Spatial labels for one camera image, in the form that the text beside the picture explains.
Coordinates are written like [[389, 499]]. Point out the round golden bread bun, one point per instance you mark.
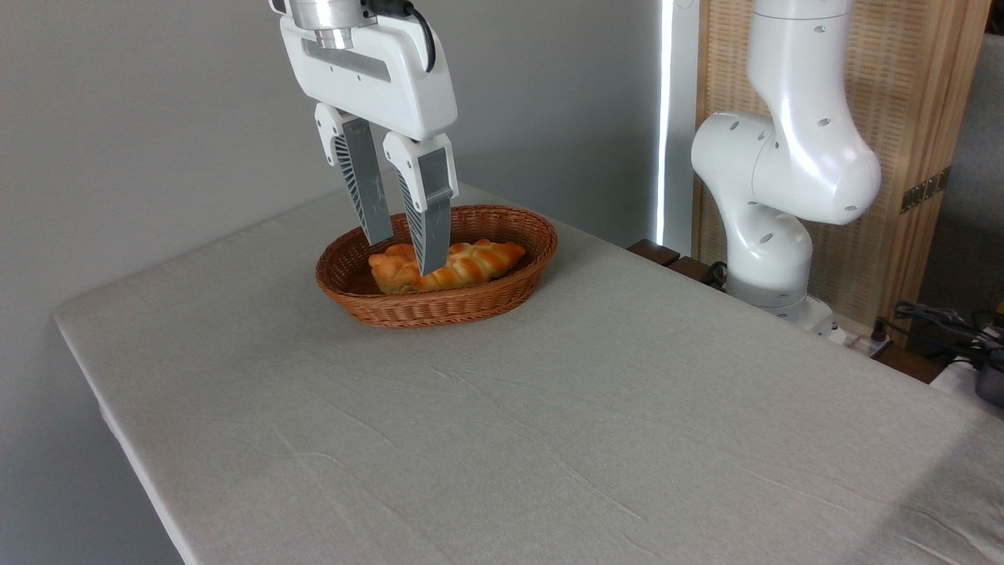
[[390, 267]]

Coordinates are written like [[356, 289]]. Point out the grey metal pot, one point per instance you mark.
[[992, 380]]

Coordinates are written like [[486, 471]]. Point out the brass screen hinge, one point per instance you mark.
[[925, 190]]

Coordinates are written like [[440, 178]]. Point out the white power strip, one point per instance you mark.
[[859, 339]]

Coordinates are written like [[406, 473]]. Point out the brown woven wicker basket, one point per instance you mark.
[[439, 310]]

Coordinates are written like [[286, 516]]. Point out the dark brown wooden board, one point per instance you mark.
[[655, 252]]

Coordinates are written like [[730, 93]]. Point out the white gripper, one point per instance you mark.
[[369, 86]]

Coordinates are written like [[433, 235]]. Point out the light grey tablecloth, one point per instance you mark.
[[549, 431]]

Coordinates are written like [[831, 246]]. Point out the wooden rattan folding screen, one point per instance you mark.
[[910, 94]]

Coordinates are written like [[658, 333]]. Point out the long braided golden bread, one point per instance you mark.
[[482, 263]]

